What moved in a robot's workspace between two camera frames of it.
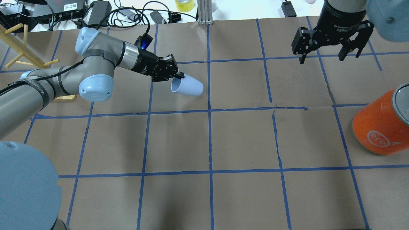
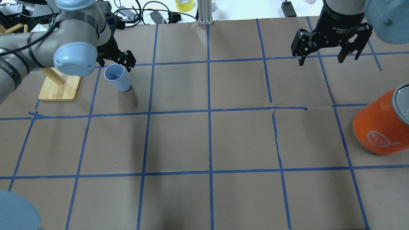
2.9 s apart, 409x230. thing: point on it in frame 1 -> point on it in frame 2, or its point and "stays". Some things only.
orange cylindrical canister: (382, 125) stays
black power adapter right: (288, 9) stays
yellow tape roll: (184, 5) stays
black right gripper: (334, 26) stays
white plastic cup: (188, 85) -> (115, 73)
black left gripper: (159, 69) -> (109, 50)
